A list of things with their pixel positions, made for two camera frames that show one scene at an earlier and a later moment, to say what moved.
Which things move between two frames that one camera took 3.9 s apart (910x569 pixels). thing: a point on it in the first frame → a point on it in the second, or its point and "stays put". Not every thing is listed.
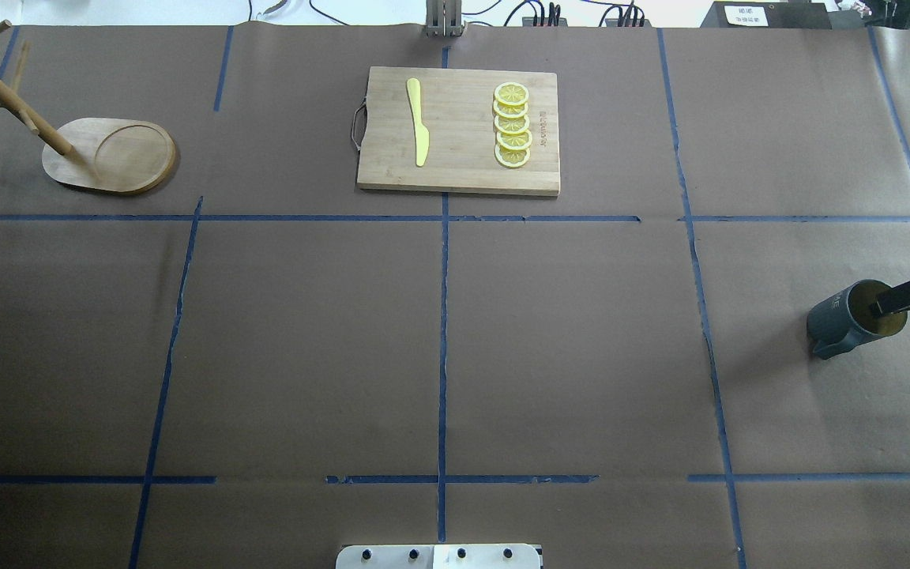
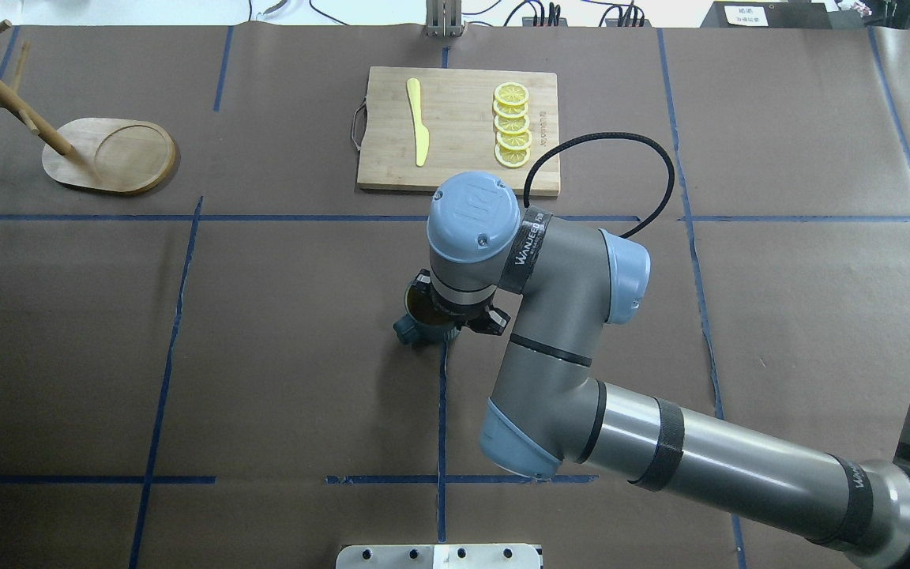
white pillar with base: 439,556 stays put
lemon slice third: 511,126 stays put
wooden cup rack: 116,155 stays put
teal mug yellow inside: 845,320 → 421,325
